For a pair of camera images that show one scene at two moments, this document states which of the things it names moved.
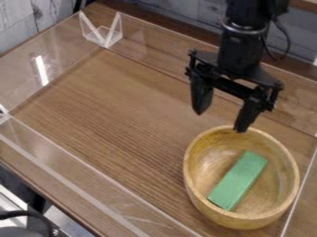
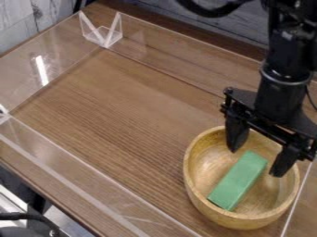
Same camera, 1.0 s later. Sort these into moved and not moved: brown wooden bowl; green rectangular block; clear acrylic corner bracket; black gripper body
Moved: black gripper body
Not moved: brown wooden bowl; clear acrylic corner bracket; green rectangular block
